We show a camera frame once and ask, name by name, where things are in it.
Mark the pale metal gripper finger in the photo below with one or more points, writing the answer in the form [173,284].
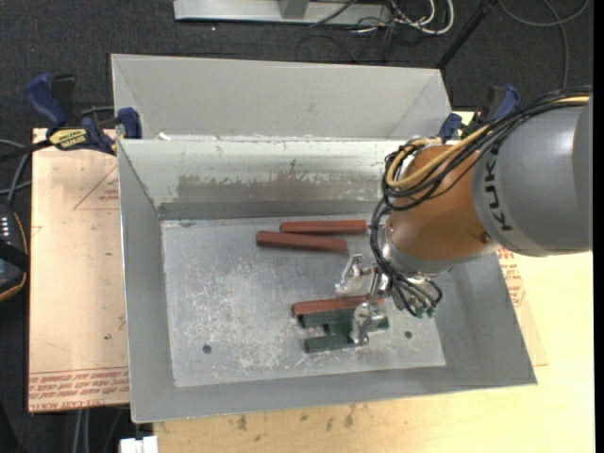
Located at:
[367,321]
[350,276]

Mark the dark green flat block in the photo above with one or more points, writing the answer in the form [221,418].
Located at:
[321,320]
[325,344]
[340,328]

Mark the red-brown flat block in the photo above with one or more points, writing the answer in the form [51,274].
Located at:
[302,242]
[321,307]
[323,227]

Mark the grey metal bin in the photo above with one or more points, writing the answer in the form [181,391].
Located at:
[245,300]

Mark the brown cardboard board red print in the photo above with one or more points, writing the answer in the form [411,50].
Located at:
[75,276]

